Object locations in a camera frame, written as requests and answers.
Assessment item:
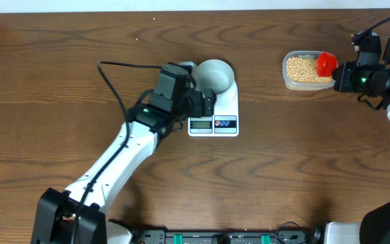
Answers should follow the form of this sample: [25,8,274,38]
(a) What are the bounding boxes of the grey round bowl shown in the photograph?
[194,59,235,95]

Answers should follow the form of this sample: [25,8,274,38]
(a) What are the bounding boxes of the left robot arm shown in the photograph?
[31,62,216,243]

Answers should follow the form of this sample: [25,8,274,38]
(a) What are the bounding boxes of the white digital kitchen scale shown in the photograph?
[188,77,240,137]

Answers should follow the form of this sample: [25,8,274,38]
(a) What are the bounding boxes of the left black cable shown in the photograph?
[70,60,164,244]

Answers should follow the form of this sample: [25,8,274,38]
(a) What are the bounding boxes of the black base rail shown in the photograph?
[129,228,322,244]

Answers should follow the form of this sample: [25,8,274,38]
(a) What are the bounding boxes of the red plastic measuring scoop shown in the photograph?
[316,52,337,77]

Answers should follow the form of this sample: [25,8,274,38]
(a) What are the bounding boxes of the clear plastic container of beans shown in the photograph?
[282,51,334,91]

